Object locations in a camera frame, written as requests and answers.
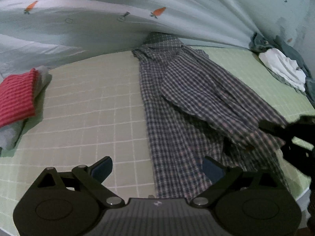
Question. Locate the blue plaid shirt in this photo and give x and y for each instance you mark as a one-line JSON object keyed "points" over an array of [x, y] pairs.
{"points": [[184, 91]]}

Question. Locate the white garment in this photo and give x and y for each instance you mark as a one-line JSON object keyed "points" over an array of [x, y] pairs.
{"points": [[280, 64]]}

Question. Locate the grey folded garment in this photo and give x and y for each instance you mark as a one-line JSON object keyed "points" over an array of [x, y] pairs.
{"points": [[9, 135]]}

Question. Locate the blue denim garment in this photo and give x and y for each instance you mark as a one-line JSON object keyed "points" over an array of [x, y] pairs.
{"points": [[292, 51]]}

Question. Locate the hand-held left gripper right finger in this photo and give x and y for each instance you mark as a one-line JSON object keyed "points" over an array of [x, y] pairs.
{"points": [[212, 172]]}

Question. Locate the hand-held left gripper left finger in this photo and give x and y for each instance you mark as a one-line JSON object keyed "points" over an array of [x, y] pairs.
{"points": [[103, 169]]}

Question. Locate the carrot print pale sheet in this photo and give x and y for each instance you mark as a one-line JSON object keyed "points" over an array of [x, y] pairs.
{"points": [[98, 29]]}

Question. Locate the red striped folded cloth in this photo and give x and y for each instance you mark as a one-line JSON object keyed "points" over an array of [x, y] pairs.
{"points": [[17, 98]]}

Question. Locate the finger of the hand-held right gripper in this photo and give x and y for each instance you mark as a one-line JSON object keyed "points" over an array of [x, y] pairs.
{"points": [[273, 125], [307, 119]]}

